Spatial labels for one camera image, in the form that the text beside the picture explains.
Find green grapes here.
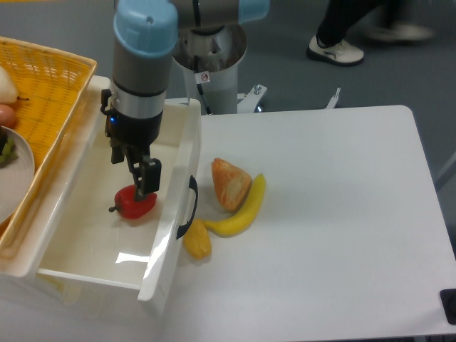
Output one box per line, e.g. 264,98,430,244
1,138,18,167

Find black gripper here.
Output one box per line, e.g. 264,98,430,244
104,108,163,201

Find yellow woven basket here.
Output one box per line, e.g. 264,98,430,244
1,37,97,250

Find black object at table edge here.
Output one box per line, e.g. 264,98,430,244
440,289,456,326

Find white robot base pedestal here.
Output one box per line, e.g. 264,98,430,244
173,24,267,115

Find red bell pepper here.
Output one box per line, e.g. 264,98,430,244
108,185,157,219

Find black trouser leg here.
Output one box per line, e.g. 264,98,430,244
315,0,389,46

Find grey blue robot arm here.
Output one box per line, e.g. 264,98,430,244
101,1,270,201

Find yellow banana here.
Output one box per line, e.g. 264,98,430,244
203,174,266,237

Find yellow bell pepper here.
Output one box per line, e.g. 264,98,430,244
183,219,212,260

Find white upper drawer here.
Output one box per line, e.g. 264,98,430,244
35,93,203,317

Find orange croissant bread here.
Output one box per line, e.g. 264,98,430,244
211,158,252,212

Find black drawer handle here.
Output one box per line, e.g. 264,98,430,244
176,175,199,239

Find orange peach fruit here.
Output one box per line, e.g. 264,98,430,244
0,104,16,128

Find white pear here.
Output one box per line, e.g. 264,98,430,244
0,67,29,105

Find grey plate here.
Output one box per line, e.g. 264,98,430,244
1,128,35,224

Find white sneaker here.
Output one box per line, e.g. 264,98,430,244
306,36,364,67

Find white table leg bracket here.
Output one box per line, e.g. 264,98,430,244
326,86,341,109

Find black cable on pedestal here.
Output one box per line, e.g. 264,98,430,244
193,56,214,115

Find white drawer cabinet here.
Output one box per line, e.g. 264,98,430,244
0,75,115,319

